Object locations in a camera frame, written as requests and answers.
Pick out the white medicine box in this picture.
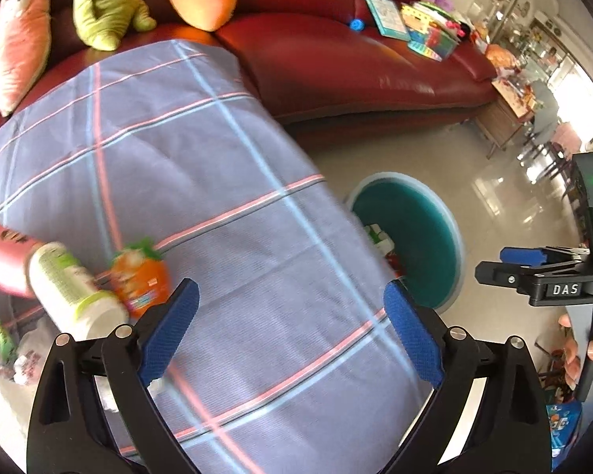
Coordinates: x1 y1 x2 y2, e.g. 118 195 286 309
364 224 395 257

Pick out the teal round trash bin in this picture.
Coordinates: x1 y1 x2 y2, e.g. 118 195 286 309
346 171 465 312

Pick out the person's right hand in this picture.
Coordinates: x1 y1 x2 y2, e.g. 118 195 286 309
563 338 593 388

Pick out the blue toy box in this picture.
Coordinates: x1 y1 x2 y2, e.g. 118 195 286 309
546 400 582 471

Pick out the clear plastic bag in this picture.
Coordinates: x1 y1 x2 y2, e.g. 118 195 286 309
0 316 54 386

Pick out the white bottle green label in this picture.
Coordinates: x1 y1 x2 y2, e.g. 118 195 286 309
27 242 129 340

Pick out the wooden side table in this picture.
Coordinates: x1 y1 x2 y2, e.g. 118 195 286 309
474 79 533 160

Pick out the pink cylindrical can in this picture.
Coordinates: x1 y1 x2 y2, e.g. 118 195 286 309
0 224 42 299

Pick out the purple plaid tablecloth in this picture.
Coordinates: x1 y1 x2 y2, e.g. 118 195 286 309
0 41 427 473

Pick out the colourful toy book stack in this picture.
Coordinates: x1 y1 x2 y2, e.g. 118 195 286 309
400 0 472 62

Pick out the teal children's book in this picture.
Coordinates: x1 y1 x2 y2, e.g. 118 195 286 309
365 0 411 42

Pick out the blue bottle cap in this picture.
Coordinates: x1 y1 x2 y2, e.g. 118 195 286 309
349 18 365 32

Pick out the red leather sofa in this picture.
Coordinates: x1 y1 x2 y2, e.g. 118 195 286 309
0 0 497 149

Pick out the pink carrot plush pillow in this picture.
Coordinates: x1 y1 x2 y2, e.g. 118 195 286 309
0 0 51 118

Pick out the green dinosaur plush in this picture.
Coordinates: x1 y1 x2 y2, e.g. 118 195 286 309
72 0 157 51

